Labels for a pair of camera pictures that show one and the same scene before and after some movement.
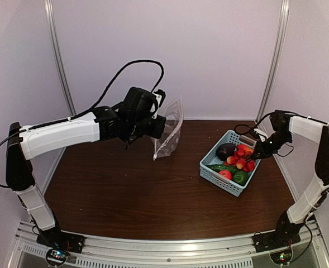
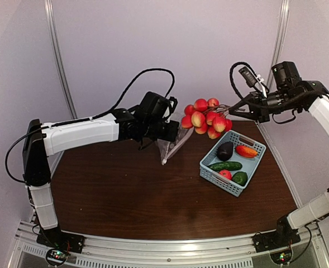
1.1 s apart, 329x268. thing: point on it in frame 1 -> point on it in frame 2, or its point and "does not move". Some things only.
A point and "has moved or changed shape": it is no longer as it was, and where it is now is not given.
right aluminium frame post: [276, 59] does not move
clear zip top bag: [173, 116] has moved or changed shape
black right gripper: [260, 147] -> [258, 106]
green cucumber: [217, 167] does not move
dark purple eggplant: [225, 150] does not move
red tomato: [226, 173] does not move
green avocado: [241, 177] does not move
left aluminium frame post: [52, 30] does not move
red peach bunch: [242, 158] -> [206, 117]
